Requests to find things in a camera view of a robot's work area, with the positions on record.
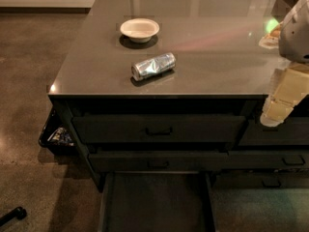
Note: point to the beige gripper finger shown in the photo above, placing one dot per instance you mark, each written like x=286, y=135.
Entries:
x=287, y=88
x=271, y=39

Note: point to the silver blue redbull can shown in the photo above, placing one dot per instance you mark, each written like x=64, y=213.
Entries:
x=153, y=66

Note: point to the dark top right drawer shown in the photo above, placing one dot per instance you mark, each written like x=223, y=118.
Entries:
x=294, y=131

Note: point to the dark middle right drawer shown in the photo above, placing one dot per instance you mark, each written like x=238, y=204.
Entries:
x=268, y=159

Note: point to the dark bottom right drawer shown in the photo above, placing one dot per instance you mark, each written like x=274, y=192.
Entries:
x=262, y=180

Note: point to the open dark bottom drawer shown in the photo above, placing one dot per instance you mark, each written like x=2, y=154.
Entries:
x=156, y=202

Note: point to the dark top left drawer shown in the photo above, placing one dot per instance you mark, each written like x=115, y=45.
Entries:
x=157, y=128

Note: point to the white paper bowl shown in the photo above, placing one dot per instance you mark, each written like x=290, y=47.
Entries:
x=139, y=30

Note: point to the crumpled wrappers in bin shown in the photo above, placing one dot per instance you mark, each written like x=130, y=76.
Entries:
x=60, y=137

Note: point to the black floor bin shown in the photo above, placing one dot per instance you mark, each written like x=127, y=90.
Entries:
x=53, y=122

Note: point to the black cylindrical floor object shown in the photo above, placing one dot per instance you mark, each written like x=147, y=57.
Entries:
x=18, y=213

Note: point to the dark cabinet frame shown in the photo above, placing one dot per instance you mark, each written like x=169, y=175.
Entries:
x=250, y=107

